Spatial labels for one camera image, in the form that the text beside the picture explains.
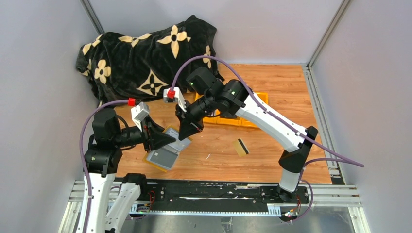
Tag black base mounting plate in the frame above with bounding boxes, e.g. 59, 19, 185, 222
117, 179, 310, 213

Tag yellow three-compartment bin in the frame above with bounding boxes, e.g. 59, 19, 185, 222
195, 92, 269, 128

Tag silver credit card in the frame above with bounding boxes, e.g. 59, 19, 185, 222
164, 128, 192, 154

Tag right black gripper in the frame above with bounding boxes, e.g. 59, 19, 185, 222
175, 94, 216, 140

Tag yellow leather card holder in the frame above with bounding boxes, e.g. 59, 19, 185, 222
142, 125, 192, 172

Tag grey credit card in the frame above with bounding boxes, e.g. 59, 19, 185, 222
144, 148, 179, 170

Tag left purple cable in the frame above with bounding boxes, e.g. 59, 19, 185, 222
79, 99, 136, 233

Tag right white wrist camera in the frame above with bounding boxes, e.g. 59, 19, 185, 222
163, 87, 187, 112

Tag aluminium frame rail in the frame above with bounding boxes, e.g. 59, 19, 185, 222
59, 175, 370, 233

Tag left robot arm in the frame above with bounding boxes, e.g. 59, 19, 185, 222
76, 108, 176, 233

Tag gold card black stripe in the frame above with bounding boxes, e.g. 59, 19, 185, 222
233, 138, 250, 157

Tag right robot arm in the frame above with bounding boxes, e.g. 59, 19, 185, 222
164, 67, 318, 203

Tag black floral blanket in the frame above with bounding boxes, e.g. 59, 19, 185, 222
75, 15, 219, 104

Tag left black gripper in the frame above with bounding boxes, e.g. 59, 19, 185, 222
114, 113, 176, 151

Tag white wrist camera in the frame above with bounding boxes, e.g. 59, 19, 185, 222
131, 102, 150, 131
163, 87, 187, 112

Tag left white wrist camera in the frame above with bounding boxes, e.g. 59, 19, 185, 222
131, 102, 150, 131

